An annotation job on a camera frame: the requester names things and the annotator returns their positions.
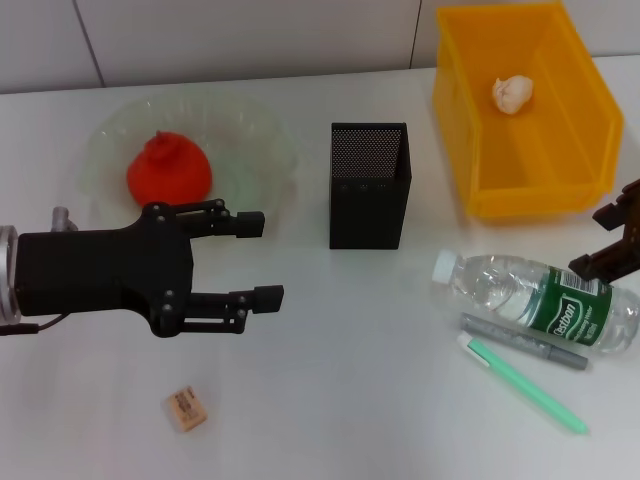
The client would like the clear green glass fruit plate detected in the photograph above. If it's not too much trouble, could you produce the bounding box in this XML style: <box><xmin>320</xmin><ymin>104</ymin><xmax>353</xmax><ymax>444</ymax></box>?
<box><xmin>79</xmin><ymin>94</ymin><xmax>300</xmax><ymax>236</ymax></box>

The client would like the mint green pen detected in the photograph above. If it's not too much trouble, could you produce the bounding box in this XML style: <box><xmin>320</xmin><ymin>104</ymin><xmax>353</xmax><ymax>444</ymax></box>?
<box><xmin>455</xmin><ymin>333</ymin><xmax>590</xmax><ymax>435</ymax></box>

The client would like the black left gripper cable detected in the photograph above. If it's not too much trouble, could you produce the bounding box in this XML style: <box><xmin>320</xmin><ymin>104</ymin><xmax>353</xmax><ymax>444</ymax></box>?
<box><xmin>0</xmin><ymin>313</ymin><xmax>65</xmax><ymax>337</ymax></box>

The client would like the grey marker pen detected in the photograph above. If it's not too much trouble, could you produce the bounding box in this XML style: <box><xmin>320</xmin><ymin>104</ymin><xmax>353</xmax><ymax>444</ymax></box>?
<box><xmin>459</xmin><ymin>312</ymin><xmax>590</xmax><ymax>372</ymax></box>

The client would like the beige eraser block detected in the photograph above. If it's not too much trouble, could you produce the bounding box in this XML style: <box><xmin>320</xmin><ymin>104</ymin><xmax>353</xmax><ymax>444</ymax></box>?
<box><xmin>166</xmin><ymin>383</ymin><xmax>209</xmax><ymax>431</ymax></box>

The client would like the black mesh pen holder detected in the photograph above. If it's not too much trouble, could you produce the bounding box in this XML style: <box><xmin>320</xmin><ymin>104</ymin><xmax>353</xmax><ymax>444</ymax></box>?
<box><xmin>328</xmin><ymin>121</ymin><xmax>412</xmax><ymax>250</ymax></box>

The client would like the white paper ball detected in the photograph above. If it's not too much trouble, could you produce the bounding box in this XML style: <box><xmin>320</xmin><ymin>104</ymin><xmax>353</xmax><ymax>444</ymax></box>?
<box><xmin>491</xmin><ymin>74</ymin><xmax>535</xmax><ymax>116</ymax></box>

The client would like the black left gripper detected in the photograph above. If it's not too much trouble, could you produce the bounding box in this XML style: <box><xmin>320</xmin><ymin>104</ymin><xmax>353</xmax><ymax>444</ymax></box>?
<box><xmin>14</xmin><ymin>197</ymin><xmax>266</xmax><ymax>340</ymax></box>

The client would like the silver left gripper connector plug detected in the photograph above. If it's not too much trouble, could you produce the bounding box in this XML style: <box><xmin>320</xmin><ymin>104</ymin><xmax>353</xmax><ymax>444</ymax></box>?
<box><xmin>52</xmin><ymin>205</ymin><xmax>77</xmax><ymax>235</ymax></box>

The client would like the yellow plastic bin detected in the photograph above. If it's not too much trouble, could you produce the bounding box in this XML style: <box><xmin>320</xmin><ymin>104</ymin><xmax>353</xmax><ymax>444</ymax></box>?
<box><xmin>432</xmin><ymin>1</ymin><xmax>626</xmax><ymax>222</ymax></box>

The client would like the clear water bottle green label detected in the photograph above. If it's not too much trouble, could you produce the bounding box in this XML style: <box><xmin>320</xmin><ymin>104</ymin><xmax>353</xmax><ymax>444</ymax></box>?
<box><xmin>432</xmin><ymin>249</ymin><xmax>640</xmax><ymax>357</ymax></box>

